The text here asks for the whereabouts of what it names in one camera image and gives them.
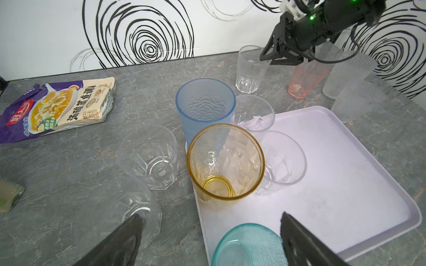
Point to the clear glass far back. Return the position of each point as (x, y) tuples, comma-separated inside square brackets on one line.
[(109, 206)]

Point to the lilac plastic tray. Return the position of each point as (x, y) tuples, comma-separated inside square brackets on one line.
[(347, 199)]

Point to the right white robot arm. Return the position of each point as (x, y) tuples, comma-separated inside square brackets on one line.
[(372, 11)]

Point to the blue frosted cup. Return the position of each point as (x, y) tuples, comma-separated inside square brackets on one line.
[(204, 102)]

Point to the small dark-capped spice jar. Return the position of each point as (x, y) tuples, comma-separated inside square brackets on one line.
[(10, 194)]

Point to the clear glass left middle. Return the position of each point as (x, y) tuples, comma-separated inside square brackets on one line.
[(150, 153)]

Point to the clear glass near front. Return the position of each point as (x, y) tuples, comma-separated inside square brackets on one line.
[(250, 70)]

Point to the purple yellow food packet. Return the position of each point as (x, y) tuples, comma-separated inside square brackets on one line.
[(54, 107)]

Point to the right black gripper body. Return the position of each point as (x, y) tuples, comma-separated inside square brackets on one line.
[(305, 24)]

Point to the pink transparent cup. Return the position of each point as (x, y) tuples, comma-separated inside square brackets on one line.
[(306, 78)]

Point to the clear faceted glass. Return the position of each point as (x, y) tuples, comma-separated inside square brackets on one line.
[(285, 162), (253, 113)]

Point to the teal frosted cup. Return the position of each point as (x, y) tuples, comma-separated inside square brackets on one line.
[(250, 244)]

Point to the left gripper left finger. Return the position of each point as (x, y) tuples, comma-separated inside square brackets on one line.
[(119, 248)]

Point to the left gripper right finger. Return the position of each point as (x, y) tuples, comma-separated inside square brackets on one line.
[(302, 248)]

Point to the frosted clear cup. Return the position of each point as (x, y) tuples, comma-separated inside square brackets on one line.
[(347, 72), (356, 100)]

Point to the yellow transparent cup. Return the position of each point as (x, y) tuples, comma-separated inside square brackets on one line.
[(225, 162)]

